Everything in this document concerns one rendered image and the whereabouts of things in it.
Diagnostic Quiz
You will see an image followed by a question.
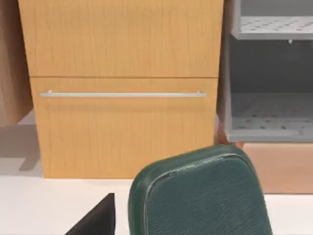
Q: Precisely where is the pale wooden upper drawer front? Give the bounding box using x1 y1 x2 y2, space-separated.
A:
17 0 224 78

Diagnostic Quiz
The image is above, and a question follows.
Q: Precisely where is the grey pierced upper drawer inside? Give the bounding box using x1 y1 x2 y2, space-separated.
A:
231 0 313 40

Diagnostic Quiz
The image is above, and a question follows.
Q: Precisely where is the brown wooden cupboard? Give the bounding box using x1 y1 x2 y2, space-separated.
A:
0 0 313 195

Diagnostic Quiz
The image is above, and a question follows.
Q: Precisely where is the dark green leather case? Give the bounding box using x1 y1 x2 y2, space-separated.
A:
128 143 274 235

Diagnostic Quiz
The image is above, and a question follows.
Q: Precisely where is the pale wooden drawer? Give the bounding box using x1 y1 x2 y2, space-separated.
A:
29 76 219 179
17 0 224 78

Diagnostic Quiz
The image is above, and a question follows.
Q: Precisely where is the long metal drawer handle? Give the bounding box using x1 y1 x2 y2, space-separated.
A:
39 90 208 98

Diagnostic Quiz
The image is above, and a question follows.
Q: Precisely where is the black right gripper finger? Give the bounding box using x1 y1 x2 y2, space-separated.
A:
65 192 115 235

